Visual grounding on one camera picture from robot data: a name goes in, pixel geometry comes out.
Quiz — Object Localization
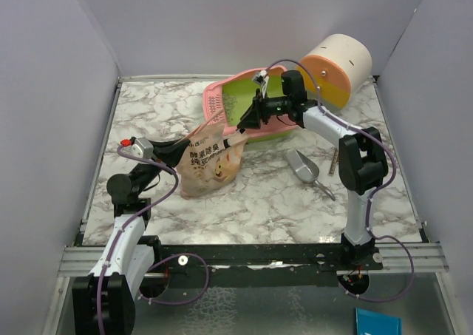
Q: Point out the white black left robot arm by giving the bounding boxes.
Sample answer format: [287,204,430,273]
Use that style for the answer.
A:
[72,138,190,334]

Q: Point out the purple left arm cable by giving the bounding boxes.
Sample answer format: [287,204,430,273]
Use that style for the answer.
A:
[96,144,210,335]

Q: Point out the aluminium frame rail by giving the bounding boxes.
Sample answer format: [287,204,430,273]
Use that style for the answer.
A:
[58,243,449,277]

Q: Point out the black base crossbar plate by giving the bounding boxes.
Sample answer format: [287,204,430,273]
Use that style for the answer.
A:
[141,243,382,293]

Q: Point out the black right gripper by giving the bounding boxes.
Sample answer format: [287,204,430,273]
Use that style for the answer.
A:
[236,90,290,130]

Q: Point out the orange drawer storage cabinet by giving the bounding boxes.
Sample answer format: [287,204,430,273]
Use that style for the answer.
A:
[296,34,372,110]

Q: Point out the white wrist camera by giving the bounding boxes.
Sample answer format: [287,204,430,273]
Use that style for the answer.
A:
[120,137,154,160]
[252,69,269,97]

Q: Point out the metal litter scoop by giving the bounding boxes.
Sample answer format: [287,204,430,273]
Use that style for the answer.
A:
[285,149,336,201]

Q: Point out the pink cat litter bag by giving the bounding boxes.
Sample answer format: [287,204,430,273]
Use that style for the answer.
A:
[177,109,247,199]

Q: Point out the pink green litter box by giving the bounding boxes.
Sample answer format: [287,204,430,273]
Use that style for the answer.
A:
[203,68,296,142]

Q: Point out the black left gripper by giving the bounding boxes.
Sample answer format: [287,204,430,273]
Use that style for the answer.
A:
[131,136,190,194]

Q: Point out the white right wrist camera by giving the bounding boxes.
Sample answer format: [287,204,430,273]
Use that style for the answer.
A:
[252,69,269,97]

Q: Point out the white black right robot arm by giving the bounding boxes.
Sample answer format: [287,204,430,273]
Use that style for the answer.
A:
[237,70,388,269]

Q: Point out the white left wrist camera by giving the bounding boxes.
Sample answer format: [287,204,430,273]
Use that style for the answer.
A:
[120,137,154,160]

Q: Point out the blue card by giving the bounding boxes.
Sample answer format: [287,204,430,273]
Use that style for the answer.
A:
[355,308,402,335]

